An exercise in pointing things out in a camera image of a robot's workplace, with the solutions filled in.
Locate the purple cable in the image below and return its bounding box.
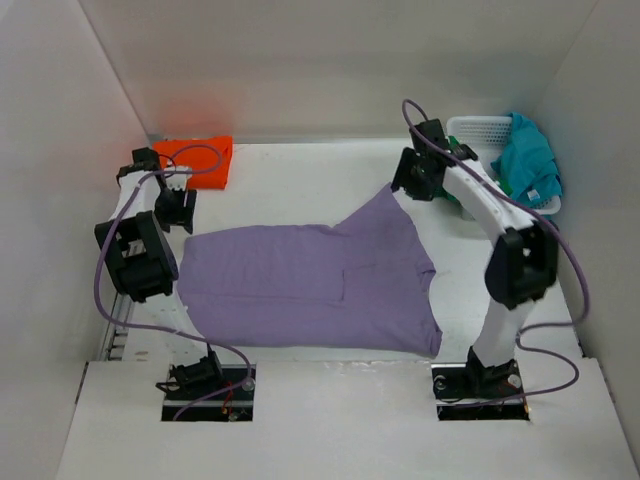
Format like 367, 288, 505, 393
401, 98, 592, 407
92, 144, 254, 420

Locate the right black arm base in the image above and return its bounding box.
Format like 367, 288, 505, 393
431, 361, 529, 421

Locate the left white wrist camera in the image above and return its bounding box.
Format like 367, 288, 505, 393
164, 165, 192, 191

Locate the white laundry basket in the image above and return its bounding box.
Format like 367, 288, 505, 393
446, 114, 561, 217

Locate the teal t shirt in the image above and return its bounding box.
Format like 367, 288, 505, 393
491, 112, 563, 211

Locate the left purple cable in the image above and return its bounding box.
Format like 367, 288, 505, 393
92, 144, 254, 420

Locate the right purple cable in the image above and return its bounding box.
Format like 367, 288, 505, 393
401, 98, 592, 407

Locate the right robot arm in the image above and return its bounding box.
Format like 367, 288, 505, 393
391, 119, 558, 396

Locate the green t shirt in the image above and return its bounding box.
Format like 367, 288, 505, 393
438, 135, 506, 209

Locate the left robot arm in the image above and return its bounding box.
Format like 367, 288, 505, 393
94, 147, 209, 358

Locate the orange t shirt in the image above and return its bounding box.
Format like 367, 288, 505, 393
153, 136, 234, 190

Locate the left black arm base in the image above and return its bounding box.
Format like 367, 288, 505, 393
156, 365, 256, 423

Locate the lavender t shirt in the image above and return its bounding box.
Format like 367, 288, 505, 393
177, 186, 442, 357

